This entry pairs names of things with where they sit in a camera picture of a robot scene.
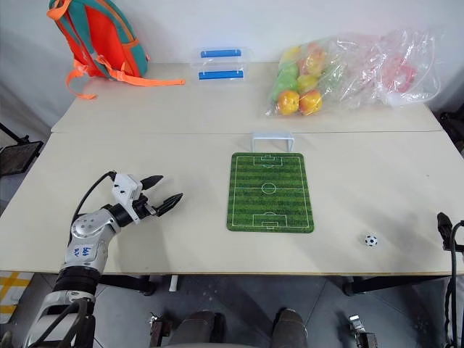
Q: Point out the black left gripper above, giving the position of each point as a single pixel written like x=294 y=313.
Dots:
x=142 y=207

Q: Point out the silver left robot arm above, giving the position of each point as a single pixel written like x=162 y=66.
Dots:
x=85 y=232

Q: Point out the green soccer field mat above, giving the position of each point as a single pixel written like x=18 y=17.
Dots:
x=270 y=192

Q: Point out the mini soccer ball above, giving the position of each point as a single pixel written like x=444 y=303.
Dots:
x=370 y=240

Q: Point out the white table leg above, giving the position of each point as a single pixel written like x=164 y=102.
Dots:
x=174 y=283

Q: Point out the white miniature goal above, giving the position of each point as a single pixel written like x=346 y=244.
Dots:
x=272 y=139

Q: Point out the black metal stand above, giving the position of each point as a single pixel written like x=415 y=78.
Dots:
x=16 y=150

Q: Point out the orange yellow apple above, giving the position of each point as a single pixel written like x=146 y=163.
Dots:
x=288 y=102

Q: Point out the green apple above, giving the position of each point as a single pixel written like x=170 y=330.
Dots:
x=284 y=85
x=287 y=69

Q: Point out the orange teal backpack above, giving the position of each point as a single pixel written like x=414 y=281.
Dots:
x=98 y=40

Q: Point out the red yellow apple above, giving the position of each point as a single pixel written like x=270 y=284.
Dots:
x=311 y=102

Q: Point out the yellow white striped sheet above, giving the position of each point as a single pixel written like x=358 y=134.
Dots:
x=12 y=293

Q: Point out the yellow fruit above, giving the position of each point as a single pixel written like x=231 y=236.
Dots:
x=308 y=81
x=291 y=54

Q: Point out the dark rounded shape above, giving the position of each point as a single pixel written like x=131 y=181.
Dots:
x=288 y=328

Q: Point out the clear plastic fruit bag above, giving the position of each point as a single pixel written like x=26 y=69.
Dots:
x=319 y=78

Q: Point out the pink yellow apple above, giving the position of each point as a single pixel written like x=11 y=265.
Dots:
x=314 y=59

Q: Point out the clear bag with red items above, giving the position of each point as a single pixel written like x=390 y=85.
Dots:
x=406 y=67

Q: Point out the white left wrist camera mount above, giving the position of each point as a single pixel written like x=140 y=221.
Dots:
x=125 y=188

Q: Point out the black table frame bar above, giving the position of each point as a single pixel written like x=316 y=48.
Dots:
x=127 y=284
x=391 y=284

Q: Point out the metal bracket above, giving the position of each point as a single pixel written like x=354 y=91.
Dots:
x=156 y=330
x=360 y=331

